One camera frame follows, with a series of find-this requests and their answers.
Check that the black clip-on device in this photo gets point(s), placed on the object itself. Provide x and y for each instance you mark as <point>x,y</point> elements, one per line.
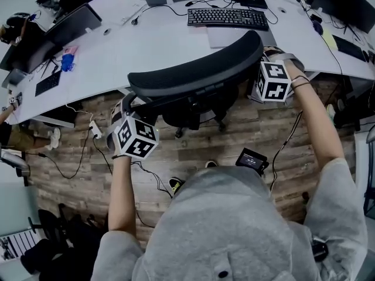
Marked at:
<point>319,250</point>

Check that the dark blue mouse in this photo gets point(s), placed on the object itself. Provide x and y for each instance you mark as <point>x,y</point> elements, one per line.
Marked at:
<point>317,27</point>

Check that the black mesh office chair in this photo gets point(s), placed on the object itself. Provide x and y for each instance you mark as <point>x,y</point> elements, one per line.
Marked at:
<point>190,69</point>

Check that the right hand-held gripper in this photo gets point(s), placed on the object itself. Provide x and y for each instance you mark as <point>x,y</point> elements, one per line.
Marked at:
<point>275,89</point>

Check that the large black keyboard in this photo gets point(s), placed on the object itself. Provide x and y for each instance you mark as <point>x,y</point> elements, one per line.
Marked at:
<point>228,19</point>

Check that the flat black keyboard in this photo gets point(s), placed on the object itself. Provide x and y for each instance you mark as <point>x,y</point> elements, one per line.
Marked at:
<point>350,48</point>

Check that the person's grey hoodie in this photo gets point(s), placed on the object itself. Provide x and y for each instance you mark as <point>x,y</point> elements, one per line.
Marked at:
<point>228,224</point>

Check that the person's left black shoe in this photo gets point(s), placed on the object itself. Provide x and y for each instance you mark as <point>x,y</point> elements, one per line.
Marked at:
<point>176,185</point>

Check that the person's right forearm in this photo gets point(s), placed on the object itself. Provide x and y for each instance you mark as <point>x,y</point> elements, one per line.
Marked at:
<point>316,121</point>

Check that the person's left forearm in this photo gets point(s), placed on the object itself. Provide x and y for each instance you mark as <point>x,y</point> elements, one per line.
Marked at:
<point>121,192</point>

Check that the small black keyboard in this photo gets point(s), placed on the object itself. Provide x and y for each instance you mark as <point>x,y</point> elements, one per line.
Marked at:
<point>48,83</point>

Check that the yellow note pad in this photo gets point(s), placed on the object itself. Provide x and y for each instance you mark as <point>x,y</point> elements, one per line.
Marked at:
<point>328,38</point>

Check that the person's left hand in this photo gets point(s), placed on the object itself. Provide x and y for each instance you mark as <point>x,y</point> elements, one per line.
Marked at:
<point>118,113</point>

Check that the pink object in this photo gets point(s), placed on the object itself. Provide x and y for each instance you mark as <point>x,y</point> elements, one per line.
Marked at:
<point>71,50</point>

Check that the white black striped panel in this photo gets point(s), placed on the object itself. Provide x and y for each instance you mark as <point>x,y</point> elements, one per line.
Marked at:
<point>20,243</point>

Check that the person's black shoe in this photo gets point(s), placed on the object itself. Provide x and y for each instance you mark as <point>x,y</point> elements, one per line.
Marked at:
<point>211,164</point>
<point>176,185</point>

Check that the white curved desk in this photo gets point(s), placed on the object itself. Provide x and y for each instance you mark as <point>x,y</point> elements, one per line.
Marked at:
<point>152,48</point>

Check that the black wristband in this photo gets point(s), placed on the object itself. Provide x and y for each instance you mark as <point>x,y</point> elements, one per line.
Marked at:
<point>117,157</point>
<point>306,80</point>

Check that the person's right black shoe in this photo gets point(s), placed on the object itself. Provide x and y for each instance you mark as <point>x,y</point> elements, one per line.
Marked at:
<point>211,164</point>

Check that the black display device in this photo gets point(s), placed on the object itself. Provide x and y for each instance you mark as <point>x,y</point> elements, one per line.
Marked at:
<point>251,160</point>

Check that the white wristband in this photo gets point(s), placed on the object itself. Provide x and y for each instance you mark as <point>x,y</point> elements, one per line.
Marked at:
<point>297,83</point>

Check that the blue object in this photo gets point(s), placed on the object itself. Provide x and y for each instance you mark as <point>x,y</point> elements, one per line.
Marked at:
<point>68,62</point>

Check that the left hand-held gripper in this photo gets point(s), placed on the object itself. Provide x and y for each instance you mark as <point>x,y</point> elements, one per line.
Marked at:
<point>137,139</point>

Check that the person's right hand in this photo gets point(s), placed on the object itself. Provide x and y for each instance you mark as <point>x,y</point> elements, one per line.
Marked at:
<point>274,51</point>

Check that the white power strip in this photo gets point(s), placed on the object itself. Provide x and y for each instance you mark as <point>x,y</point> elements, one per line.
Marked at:
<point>95,129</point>

